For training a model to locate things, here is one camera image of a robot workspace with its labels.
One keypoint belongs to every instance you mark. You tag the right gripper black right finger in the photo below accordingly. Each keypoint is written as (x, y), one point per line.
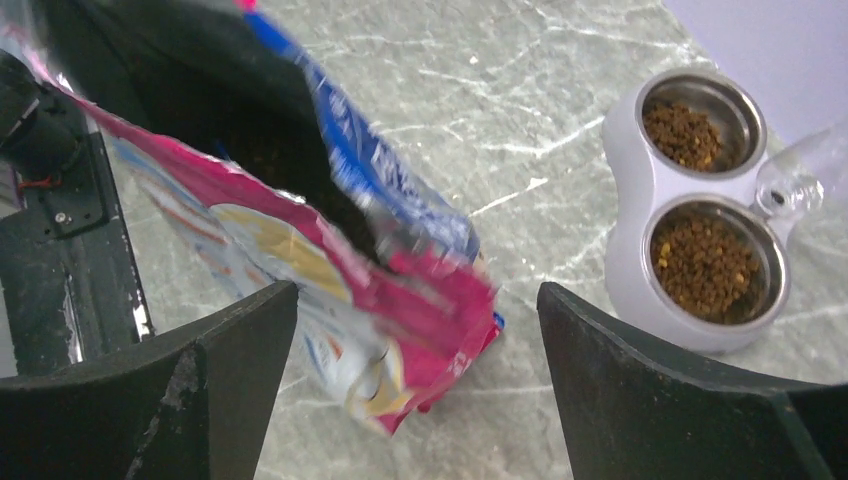
(633, 406)

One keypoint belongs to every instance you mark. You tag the brown pet food kibble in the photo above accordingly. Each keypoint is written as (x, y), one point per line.
(701, 261)

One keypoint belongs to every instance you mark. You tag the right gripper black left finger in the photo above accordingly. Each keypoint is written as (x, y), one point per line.
(192, 403)

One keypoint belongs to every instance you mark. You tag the grey double pet bowl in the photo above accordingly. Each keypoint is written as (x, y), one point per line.
(653, 193)

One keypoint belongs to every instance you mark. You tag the colourful pet food bag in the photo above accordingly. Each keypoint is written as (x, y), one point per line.
(268, 171)

